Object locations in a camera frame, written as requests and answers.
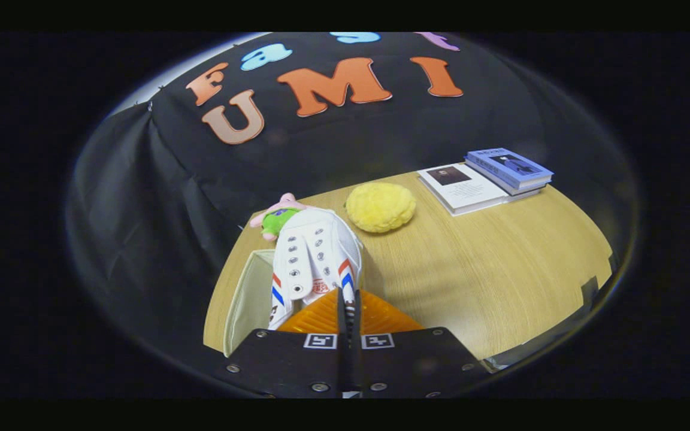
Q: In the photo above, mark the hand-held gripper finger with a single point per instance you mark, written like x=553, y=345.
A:
x=344, y=365
x=358, y=365

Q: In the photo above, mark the beige storage box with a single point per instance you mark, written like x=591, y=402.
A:
x=249, y=299

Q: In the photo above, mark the white striped canvas shoe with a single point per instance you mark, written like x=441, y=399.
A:
x=315, y=251

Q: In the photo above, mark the yellow plush cushion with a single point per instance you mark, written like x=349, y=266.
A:
x=381, y=206

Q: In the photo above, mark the pink plush toy green shorts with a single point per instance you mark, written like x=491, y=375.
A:
x=276, y=218

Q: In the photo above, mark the white book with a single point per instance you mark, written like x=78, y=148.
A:
x=465, y=188

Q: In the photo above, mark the blue book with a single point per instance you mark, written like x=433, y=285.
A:
x=510, y=167

